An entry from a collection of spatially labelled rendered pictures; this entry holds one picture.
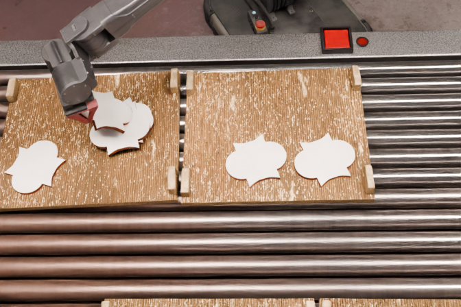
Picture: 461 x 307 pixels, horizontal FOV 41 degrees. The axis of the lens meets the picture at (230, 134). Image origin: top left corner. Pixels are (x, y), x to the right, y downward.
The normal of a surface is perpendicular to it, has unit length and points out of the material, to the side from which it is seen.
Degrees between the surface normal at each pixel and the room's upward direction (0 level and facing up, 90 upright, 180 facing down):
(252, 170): 0
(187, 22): 0
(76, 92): 90
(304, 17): 0
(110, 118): 39
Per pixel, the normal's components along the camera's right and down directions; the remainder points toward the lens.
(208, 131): -0.05, -0.53
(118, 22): 0.47, 0.73
